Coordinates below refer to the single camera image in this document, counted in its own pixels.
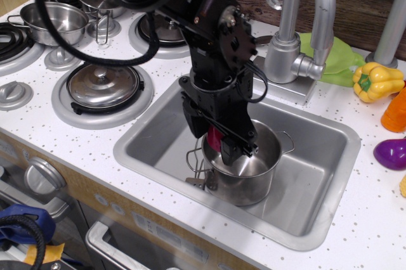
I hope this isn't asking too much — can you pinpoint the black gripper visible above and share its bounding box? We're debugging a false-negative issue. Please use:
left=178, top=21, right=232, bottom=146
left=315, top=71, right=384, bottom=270
left=178, top=75, right=258, bottom=166

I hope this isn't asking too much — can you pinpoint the dark red sweet potato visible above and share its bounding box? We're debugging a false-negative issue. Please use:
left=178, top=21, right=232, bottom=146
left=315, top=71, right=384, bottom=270
left=206, top=125, right=226, bottom=153

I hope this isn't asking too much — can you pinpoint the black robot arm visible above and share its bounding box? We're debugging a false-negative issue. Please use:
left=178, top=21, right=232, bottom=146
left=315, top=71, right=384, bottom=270
left=114, top=0, right=258, bottom=165

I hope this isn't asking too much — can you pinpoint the steel pot in sink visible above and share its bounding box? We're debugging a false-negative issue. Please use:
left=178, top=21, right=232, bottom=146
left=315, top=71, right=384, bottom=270
left=186, top=120, right=295, bottom=207

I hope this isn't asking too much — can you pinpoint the grey metal sink basin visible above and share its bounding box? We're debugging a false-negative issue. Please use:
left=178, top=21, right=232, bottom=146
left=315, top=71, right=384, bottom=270
left=114, top=82, right=360, bottom=251

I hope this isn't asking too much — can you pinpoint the steel pot lid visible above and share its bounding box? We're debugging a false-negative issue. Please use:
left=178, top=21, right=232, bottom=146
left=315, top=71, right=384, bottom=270
left=66, top=63, right=144, bottom=113

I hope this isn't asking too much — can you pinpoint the steel pot on stove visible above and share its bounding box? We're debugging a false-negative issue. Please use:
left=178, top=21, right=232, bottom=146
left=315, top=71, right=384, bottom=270
left=7, top=2, right=89, bottom=46

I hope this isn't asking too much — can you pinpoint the silver curved faucet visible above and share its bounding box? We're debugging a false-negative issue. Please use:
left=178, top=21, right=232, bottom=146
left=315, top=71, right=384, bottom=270
left=255, top=0, right=336, bottom=105

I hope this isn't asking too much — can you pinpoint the green cloth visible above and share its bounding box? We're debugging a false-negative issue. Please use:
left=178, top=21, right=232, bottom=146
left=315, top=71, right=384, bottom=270
left=299, top=32, right=366, bottom=88

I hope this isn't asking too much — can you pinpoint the yellow toy bell pepper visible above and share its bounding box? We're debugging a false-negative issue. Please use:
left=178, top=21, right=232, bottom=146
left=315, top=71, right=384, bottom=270
left=353, top=62, right=405, bottom=103

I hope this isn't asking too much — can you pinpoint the purple toy eggplant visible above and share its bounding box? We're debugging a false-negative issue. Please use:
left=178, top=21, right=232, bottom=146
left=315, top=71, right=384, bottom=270
left=373, top=138, right=405, bottom=170

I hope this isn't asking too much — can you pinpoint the silver stove knob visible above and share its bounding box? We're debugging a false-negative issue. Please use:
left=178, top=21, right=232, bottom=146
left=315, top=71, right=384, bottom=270
left=44, top=46, right=82, bottom=72
left=1, top=81, right=34, bottom=111

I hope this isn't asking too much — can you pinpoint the silver oven dial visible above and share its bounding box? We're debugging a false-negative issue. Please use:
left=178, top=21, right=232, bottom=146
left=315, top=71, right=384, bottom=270
left=24, top=157, right=67, bottom=195

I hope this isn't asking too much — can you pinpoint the orange toy carrot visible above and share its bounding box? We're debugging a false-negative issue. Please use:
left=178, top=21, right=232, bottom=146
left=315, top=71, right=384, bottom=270
left=381, top=88, right=405, bottom=132

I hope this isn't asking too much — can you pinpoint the silver metal pole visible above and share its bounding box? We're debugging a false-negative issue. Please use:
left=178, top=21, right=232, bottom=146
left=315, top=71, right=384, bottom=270
left=365, top=0, right=405, bottom=68

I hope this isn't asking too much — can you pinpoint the yellow toy corn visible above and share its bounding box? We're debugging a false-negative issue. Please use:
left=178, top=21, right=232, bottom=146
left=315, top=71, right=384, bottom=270
left=399, top=176, right=406, bottom=198

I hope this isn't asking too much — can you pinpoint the black coil burner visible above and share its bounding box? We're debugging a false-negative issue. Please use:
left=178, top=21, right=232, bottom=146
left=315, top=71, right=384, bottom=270
left=1, top=22, right=34, bottom=62

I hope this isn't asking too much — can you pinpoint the blue clamp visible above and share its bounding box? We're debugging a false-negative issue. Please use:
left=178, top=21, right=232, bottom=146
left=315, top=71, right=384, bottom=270
left=1, top=204, right=56, bottom=244

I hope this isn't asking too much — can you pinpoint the black braided cable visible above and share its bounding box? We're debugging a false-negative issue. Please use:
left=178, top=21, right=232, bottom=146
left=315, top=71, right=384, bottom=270
left=27, top=0, right=159, bottom=67

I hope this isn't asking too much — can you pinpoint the silver oven door handle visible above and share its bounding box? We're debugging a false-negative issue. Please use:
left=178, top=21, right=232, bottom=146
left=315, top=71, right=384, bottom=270
left=85, top=221, right=148, bottom=270

